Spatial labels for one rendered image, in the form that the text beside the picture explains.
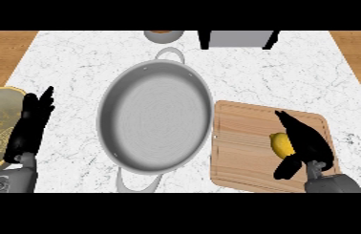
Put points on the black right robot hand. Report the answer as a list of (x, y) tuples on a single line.
[(305, 142)]

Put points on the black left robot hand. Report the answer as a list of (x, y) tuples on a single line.
[(28, 126)]

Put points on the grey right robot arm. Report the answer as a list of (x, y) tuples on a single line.
[(329, 180)]

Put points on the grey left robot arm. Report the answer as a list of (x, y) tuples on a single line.
[(21, 175)]

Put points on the yellow lemon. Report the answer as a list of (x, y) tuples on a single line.
[(280, 144)]

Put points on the wooden cutting board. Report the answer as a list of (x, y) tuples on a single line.
[(245, 145)]

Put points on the grey metal pot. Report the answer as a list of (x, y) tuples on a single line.
[(155, 116)]

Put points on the yellowish patterned plate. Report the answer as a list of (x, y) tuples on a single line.
[(7, 116)]

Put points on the grey and black appliance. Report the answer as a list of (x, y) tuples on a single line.
[(237, 38)]

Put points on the grey bowl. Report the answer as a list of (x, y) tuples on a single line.
[(164, 36)]

